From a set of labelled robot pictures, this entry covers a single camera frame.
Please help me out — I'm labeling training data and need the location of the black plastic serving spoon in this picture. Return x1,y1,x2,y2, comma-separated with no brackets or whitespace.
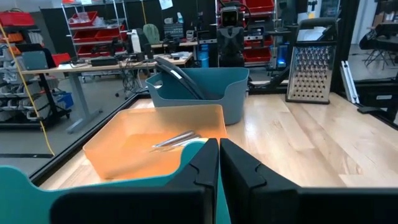
155,63,200,101

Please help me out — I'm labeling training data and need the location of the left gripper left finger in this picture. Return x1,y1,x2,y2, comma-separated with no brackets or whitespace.
50,138,220,224

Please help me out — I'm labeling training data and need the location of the metal box grater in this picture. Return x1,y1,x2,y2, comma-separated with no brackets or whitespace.
285,17,339,105

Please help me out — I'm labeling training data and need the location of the blue barrel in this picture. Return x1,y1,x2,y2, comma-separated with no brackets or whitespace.
197,43,210,68

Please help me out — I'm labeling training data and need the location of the green office chair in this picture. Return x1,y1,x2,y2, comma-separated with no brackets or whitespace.
142,24,161,45

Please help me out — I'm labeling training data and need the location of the red plastic storage bin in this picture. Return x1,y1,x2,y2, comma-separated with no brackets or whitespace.
52,52,72,67
245,0,275,14
68,11,99,28
73,28,125,43
243,48,273,63
0,11,35,27

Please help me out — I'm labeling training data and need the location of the black chair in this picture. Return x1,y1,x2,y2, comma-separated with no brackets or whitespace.
359,29,397,68

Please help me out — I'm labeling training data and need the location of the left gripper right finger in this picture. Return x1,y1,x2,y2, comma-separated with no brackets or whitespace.
220,138,398,224

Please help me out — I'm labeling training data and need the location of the black plastic ladle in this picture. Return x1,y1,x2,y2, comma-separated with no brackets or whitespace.
154,57,208,101

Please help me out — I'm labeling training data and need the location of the black aluminium table frame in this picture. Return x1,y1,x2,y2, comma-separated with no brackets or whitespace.
29,0,398,187

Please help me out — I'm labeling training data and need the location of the green-teal plastic bin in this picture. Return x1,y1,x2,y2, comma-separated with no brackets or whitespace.
0,139,233,224

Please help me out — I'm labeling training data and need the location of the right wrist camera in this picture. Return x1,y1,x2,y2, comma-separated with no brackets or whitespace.
220,6,240,28

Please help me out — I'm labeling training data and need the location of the blue-grey plastic bin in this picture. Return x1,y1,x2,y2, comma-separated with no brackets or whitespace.
145,67,250,126

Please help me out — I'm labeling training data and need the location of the orange plastic tray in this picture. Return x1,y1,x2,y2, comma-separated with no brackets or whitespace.
83,104,228,182

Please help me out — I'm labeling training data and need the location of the wooden desk with grey legs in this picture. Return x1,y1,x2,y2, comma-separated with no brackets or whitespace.
21,51,194,134

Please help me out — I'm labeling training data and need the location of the blue plastic crate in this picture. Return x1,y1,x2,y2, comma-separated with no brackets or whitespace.
55,91,75,110

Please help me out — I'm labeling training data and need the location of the silver aluminium bar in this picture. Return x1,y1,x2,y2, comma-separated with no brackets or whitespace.
340,60,361,105

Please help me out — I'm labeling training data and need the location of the yellow extension cable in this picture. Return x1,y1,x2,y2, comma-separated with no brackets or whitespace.
0,23,56,156

